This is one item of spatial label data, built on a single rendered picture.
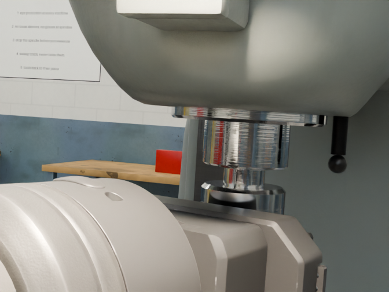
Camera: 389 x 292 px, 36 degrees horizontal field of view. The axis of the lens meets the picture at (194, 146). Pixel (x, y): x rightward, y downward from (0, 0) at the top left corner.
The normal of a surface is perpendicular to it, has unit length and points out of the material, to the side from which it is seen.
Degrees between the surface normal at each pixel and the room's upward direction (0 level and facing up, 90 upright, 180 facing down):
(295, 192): 90
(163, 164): 90
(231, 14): 112
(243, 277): 90
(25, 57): 90
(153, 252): 57
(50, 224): 35
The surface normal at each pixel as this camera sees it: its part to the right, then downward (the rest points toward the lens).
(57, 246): 0.66, -0.63
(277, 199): 0.76, 0.08
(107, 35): -0.70, 0.33
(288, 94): 0.03, 0.89
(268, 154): 0.43, 0.07
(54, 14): -0.32, 0.03
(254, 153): 0.11, 0.06
